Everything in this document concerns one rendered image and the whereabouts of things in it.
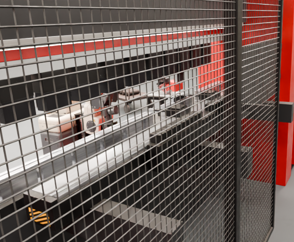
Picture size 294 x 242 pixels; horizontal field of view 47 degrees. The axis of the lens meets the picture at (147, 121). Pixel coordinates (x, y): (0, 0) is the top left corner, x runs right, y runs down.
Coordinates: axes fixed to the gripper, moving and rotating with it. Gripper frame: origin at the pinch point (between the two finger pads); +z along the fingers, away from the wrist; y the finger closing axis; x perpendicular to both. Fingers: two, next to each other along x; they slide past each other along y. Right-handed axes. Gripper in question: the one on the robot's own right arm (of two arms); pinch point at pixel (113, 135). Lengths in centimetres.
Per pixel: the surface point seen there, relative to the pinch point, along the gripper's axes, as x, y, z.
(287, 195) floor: 106, 81, 96
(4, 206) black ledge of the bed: -116, 44, 0
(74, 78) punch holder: -69, 50, -41
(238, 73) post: -64, 124, -25
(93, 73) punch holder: -58, 53, -42
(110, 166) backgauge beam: -89, 76, -3
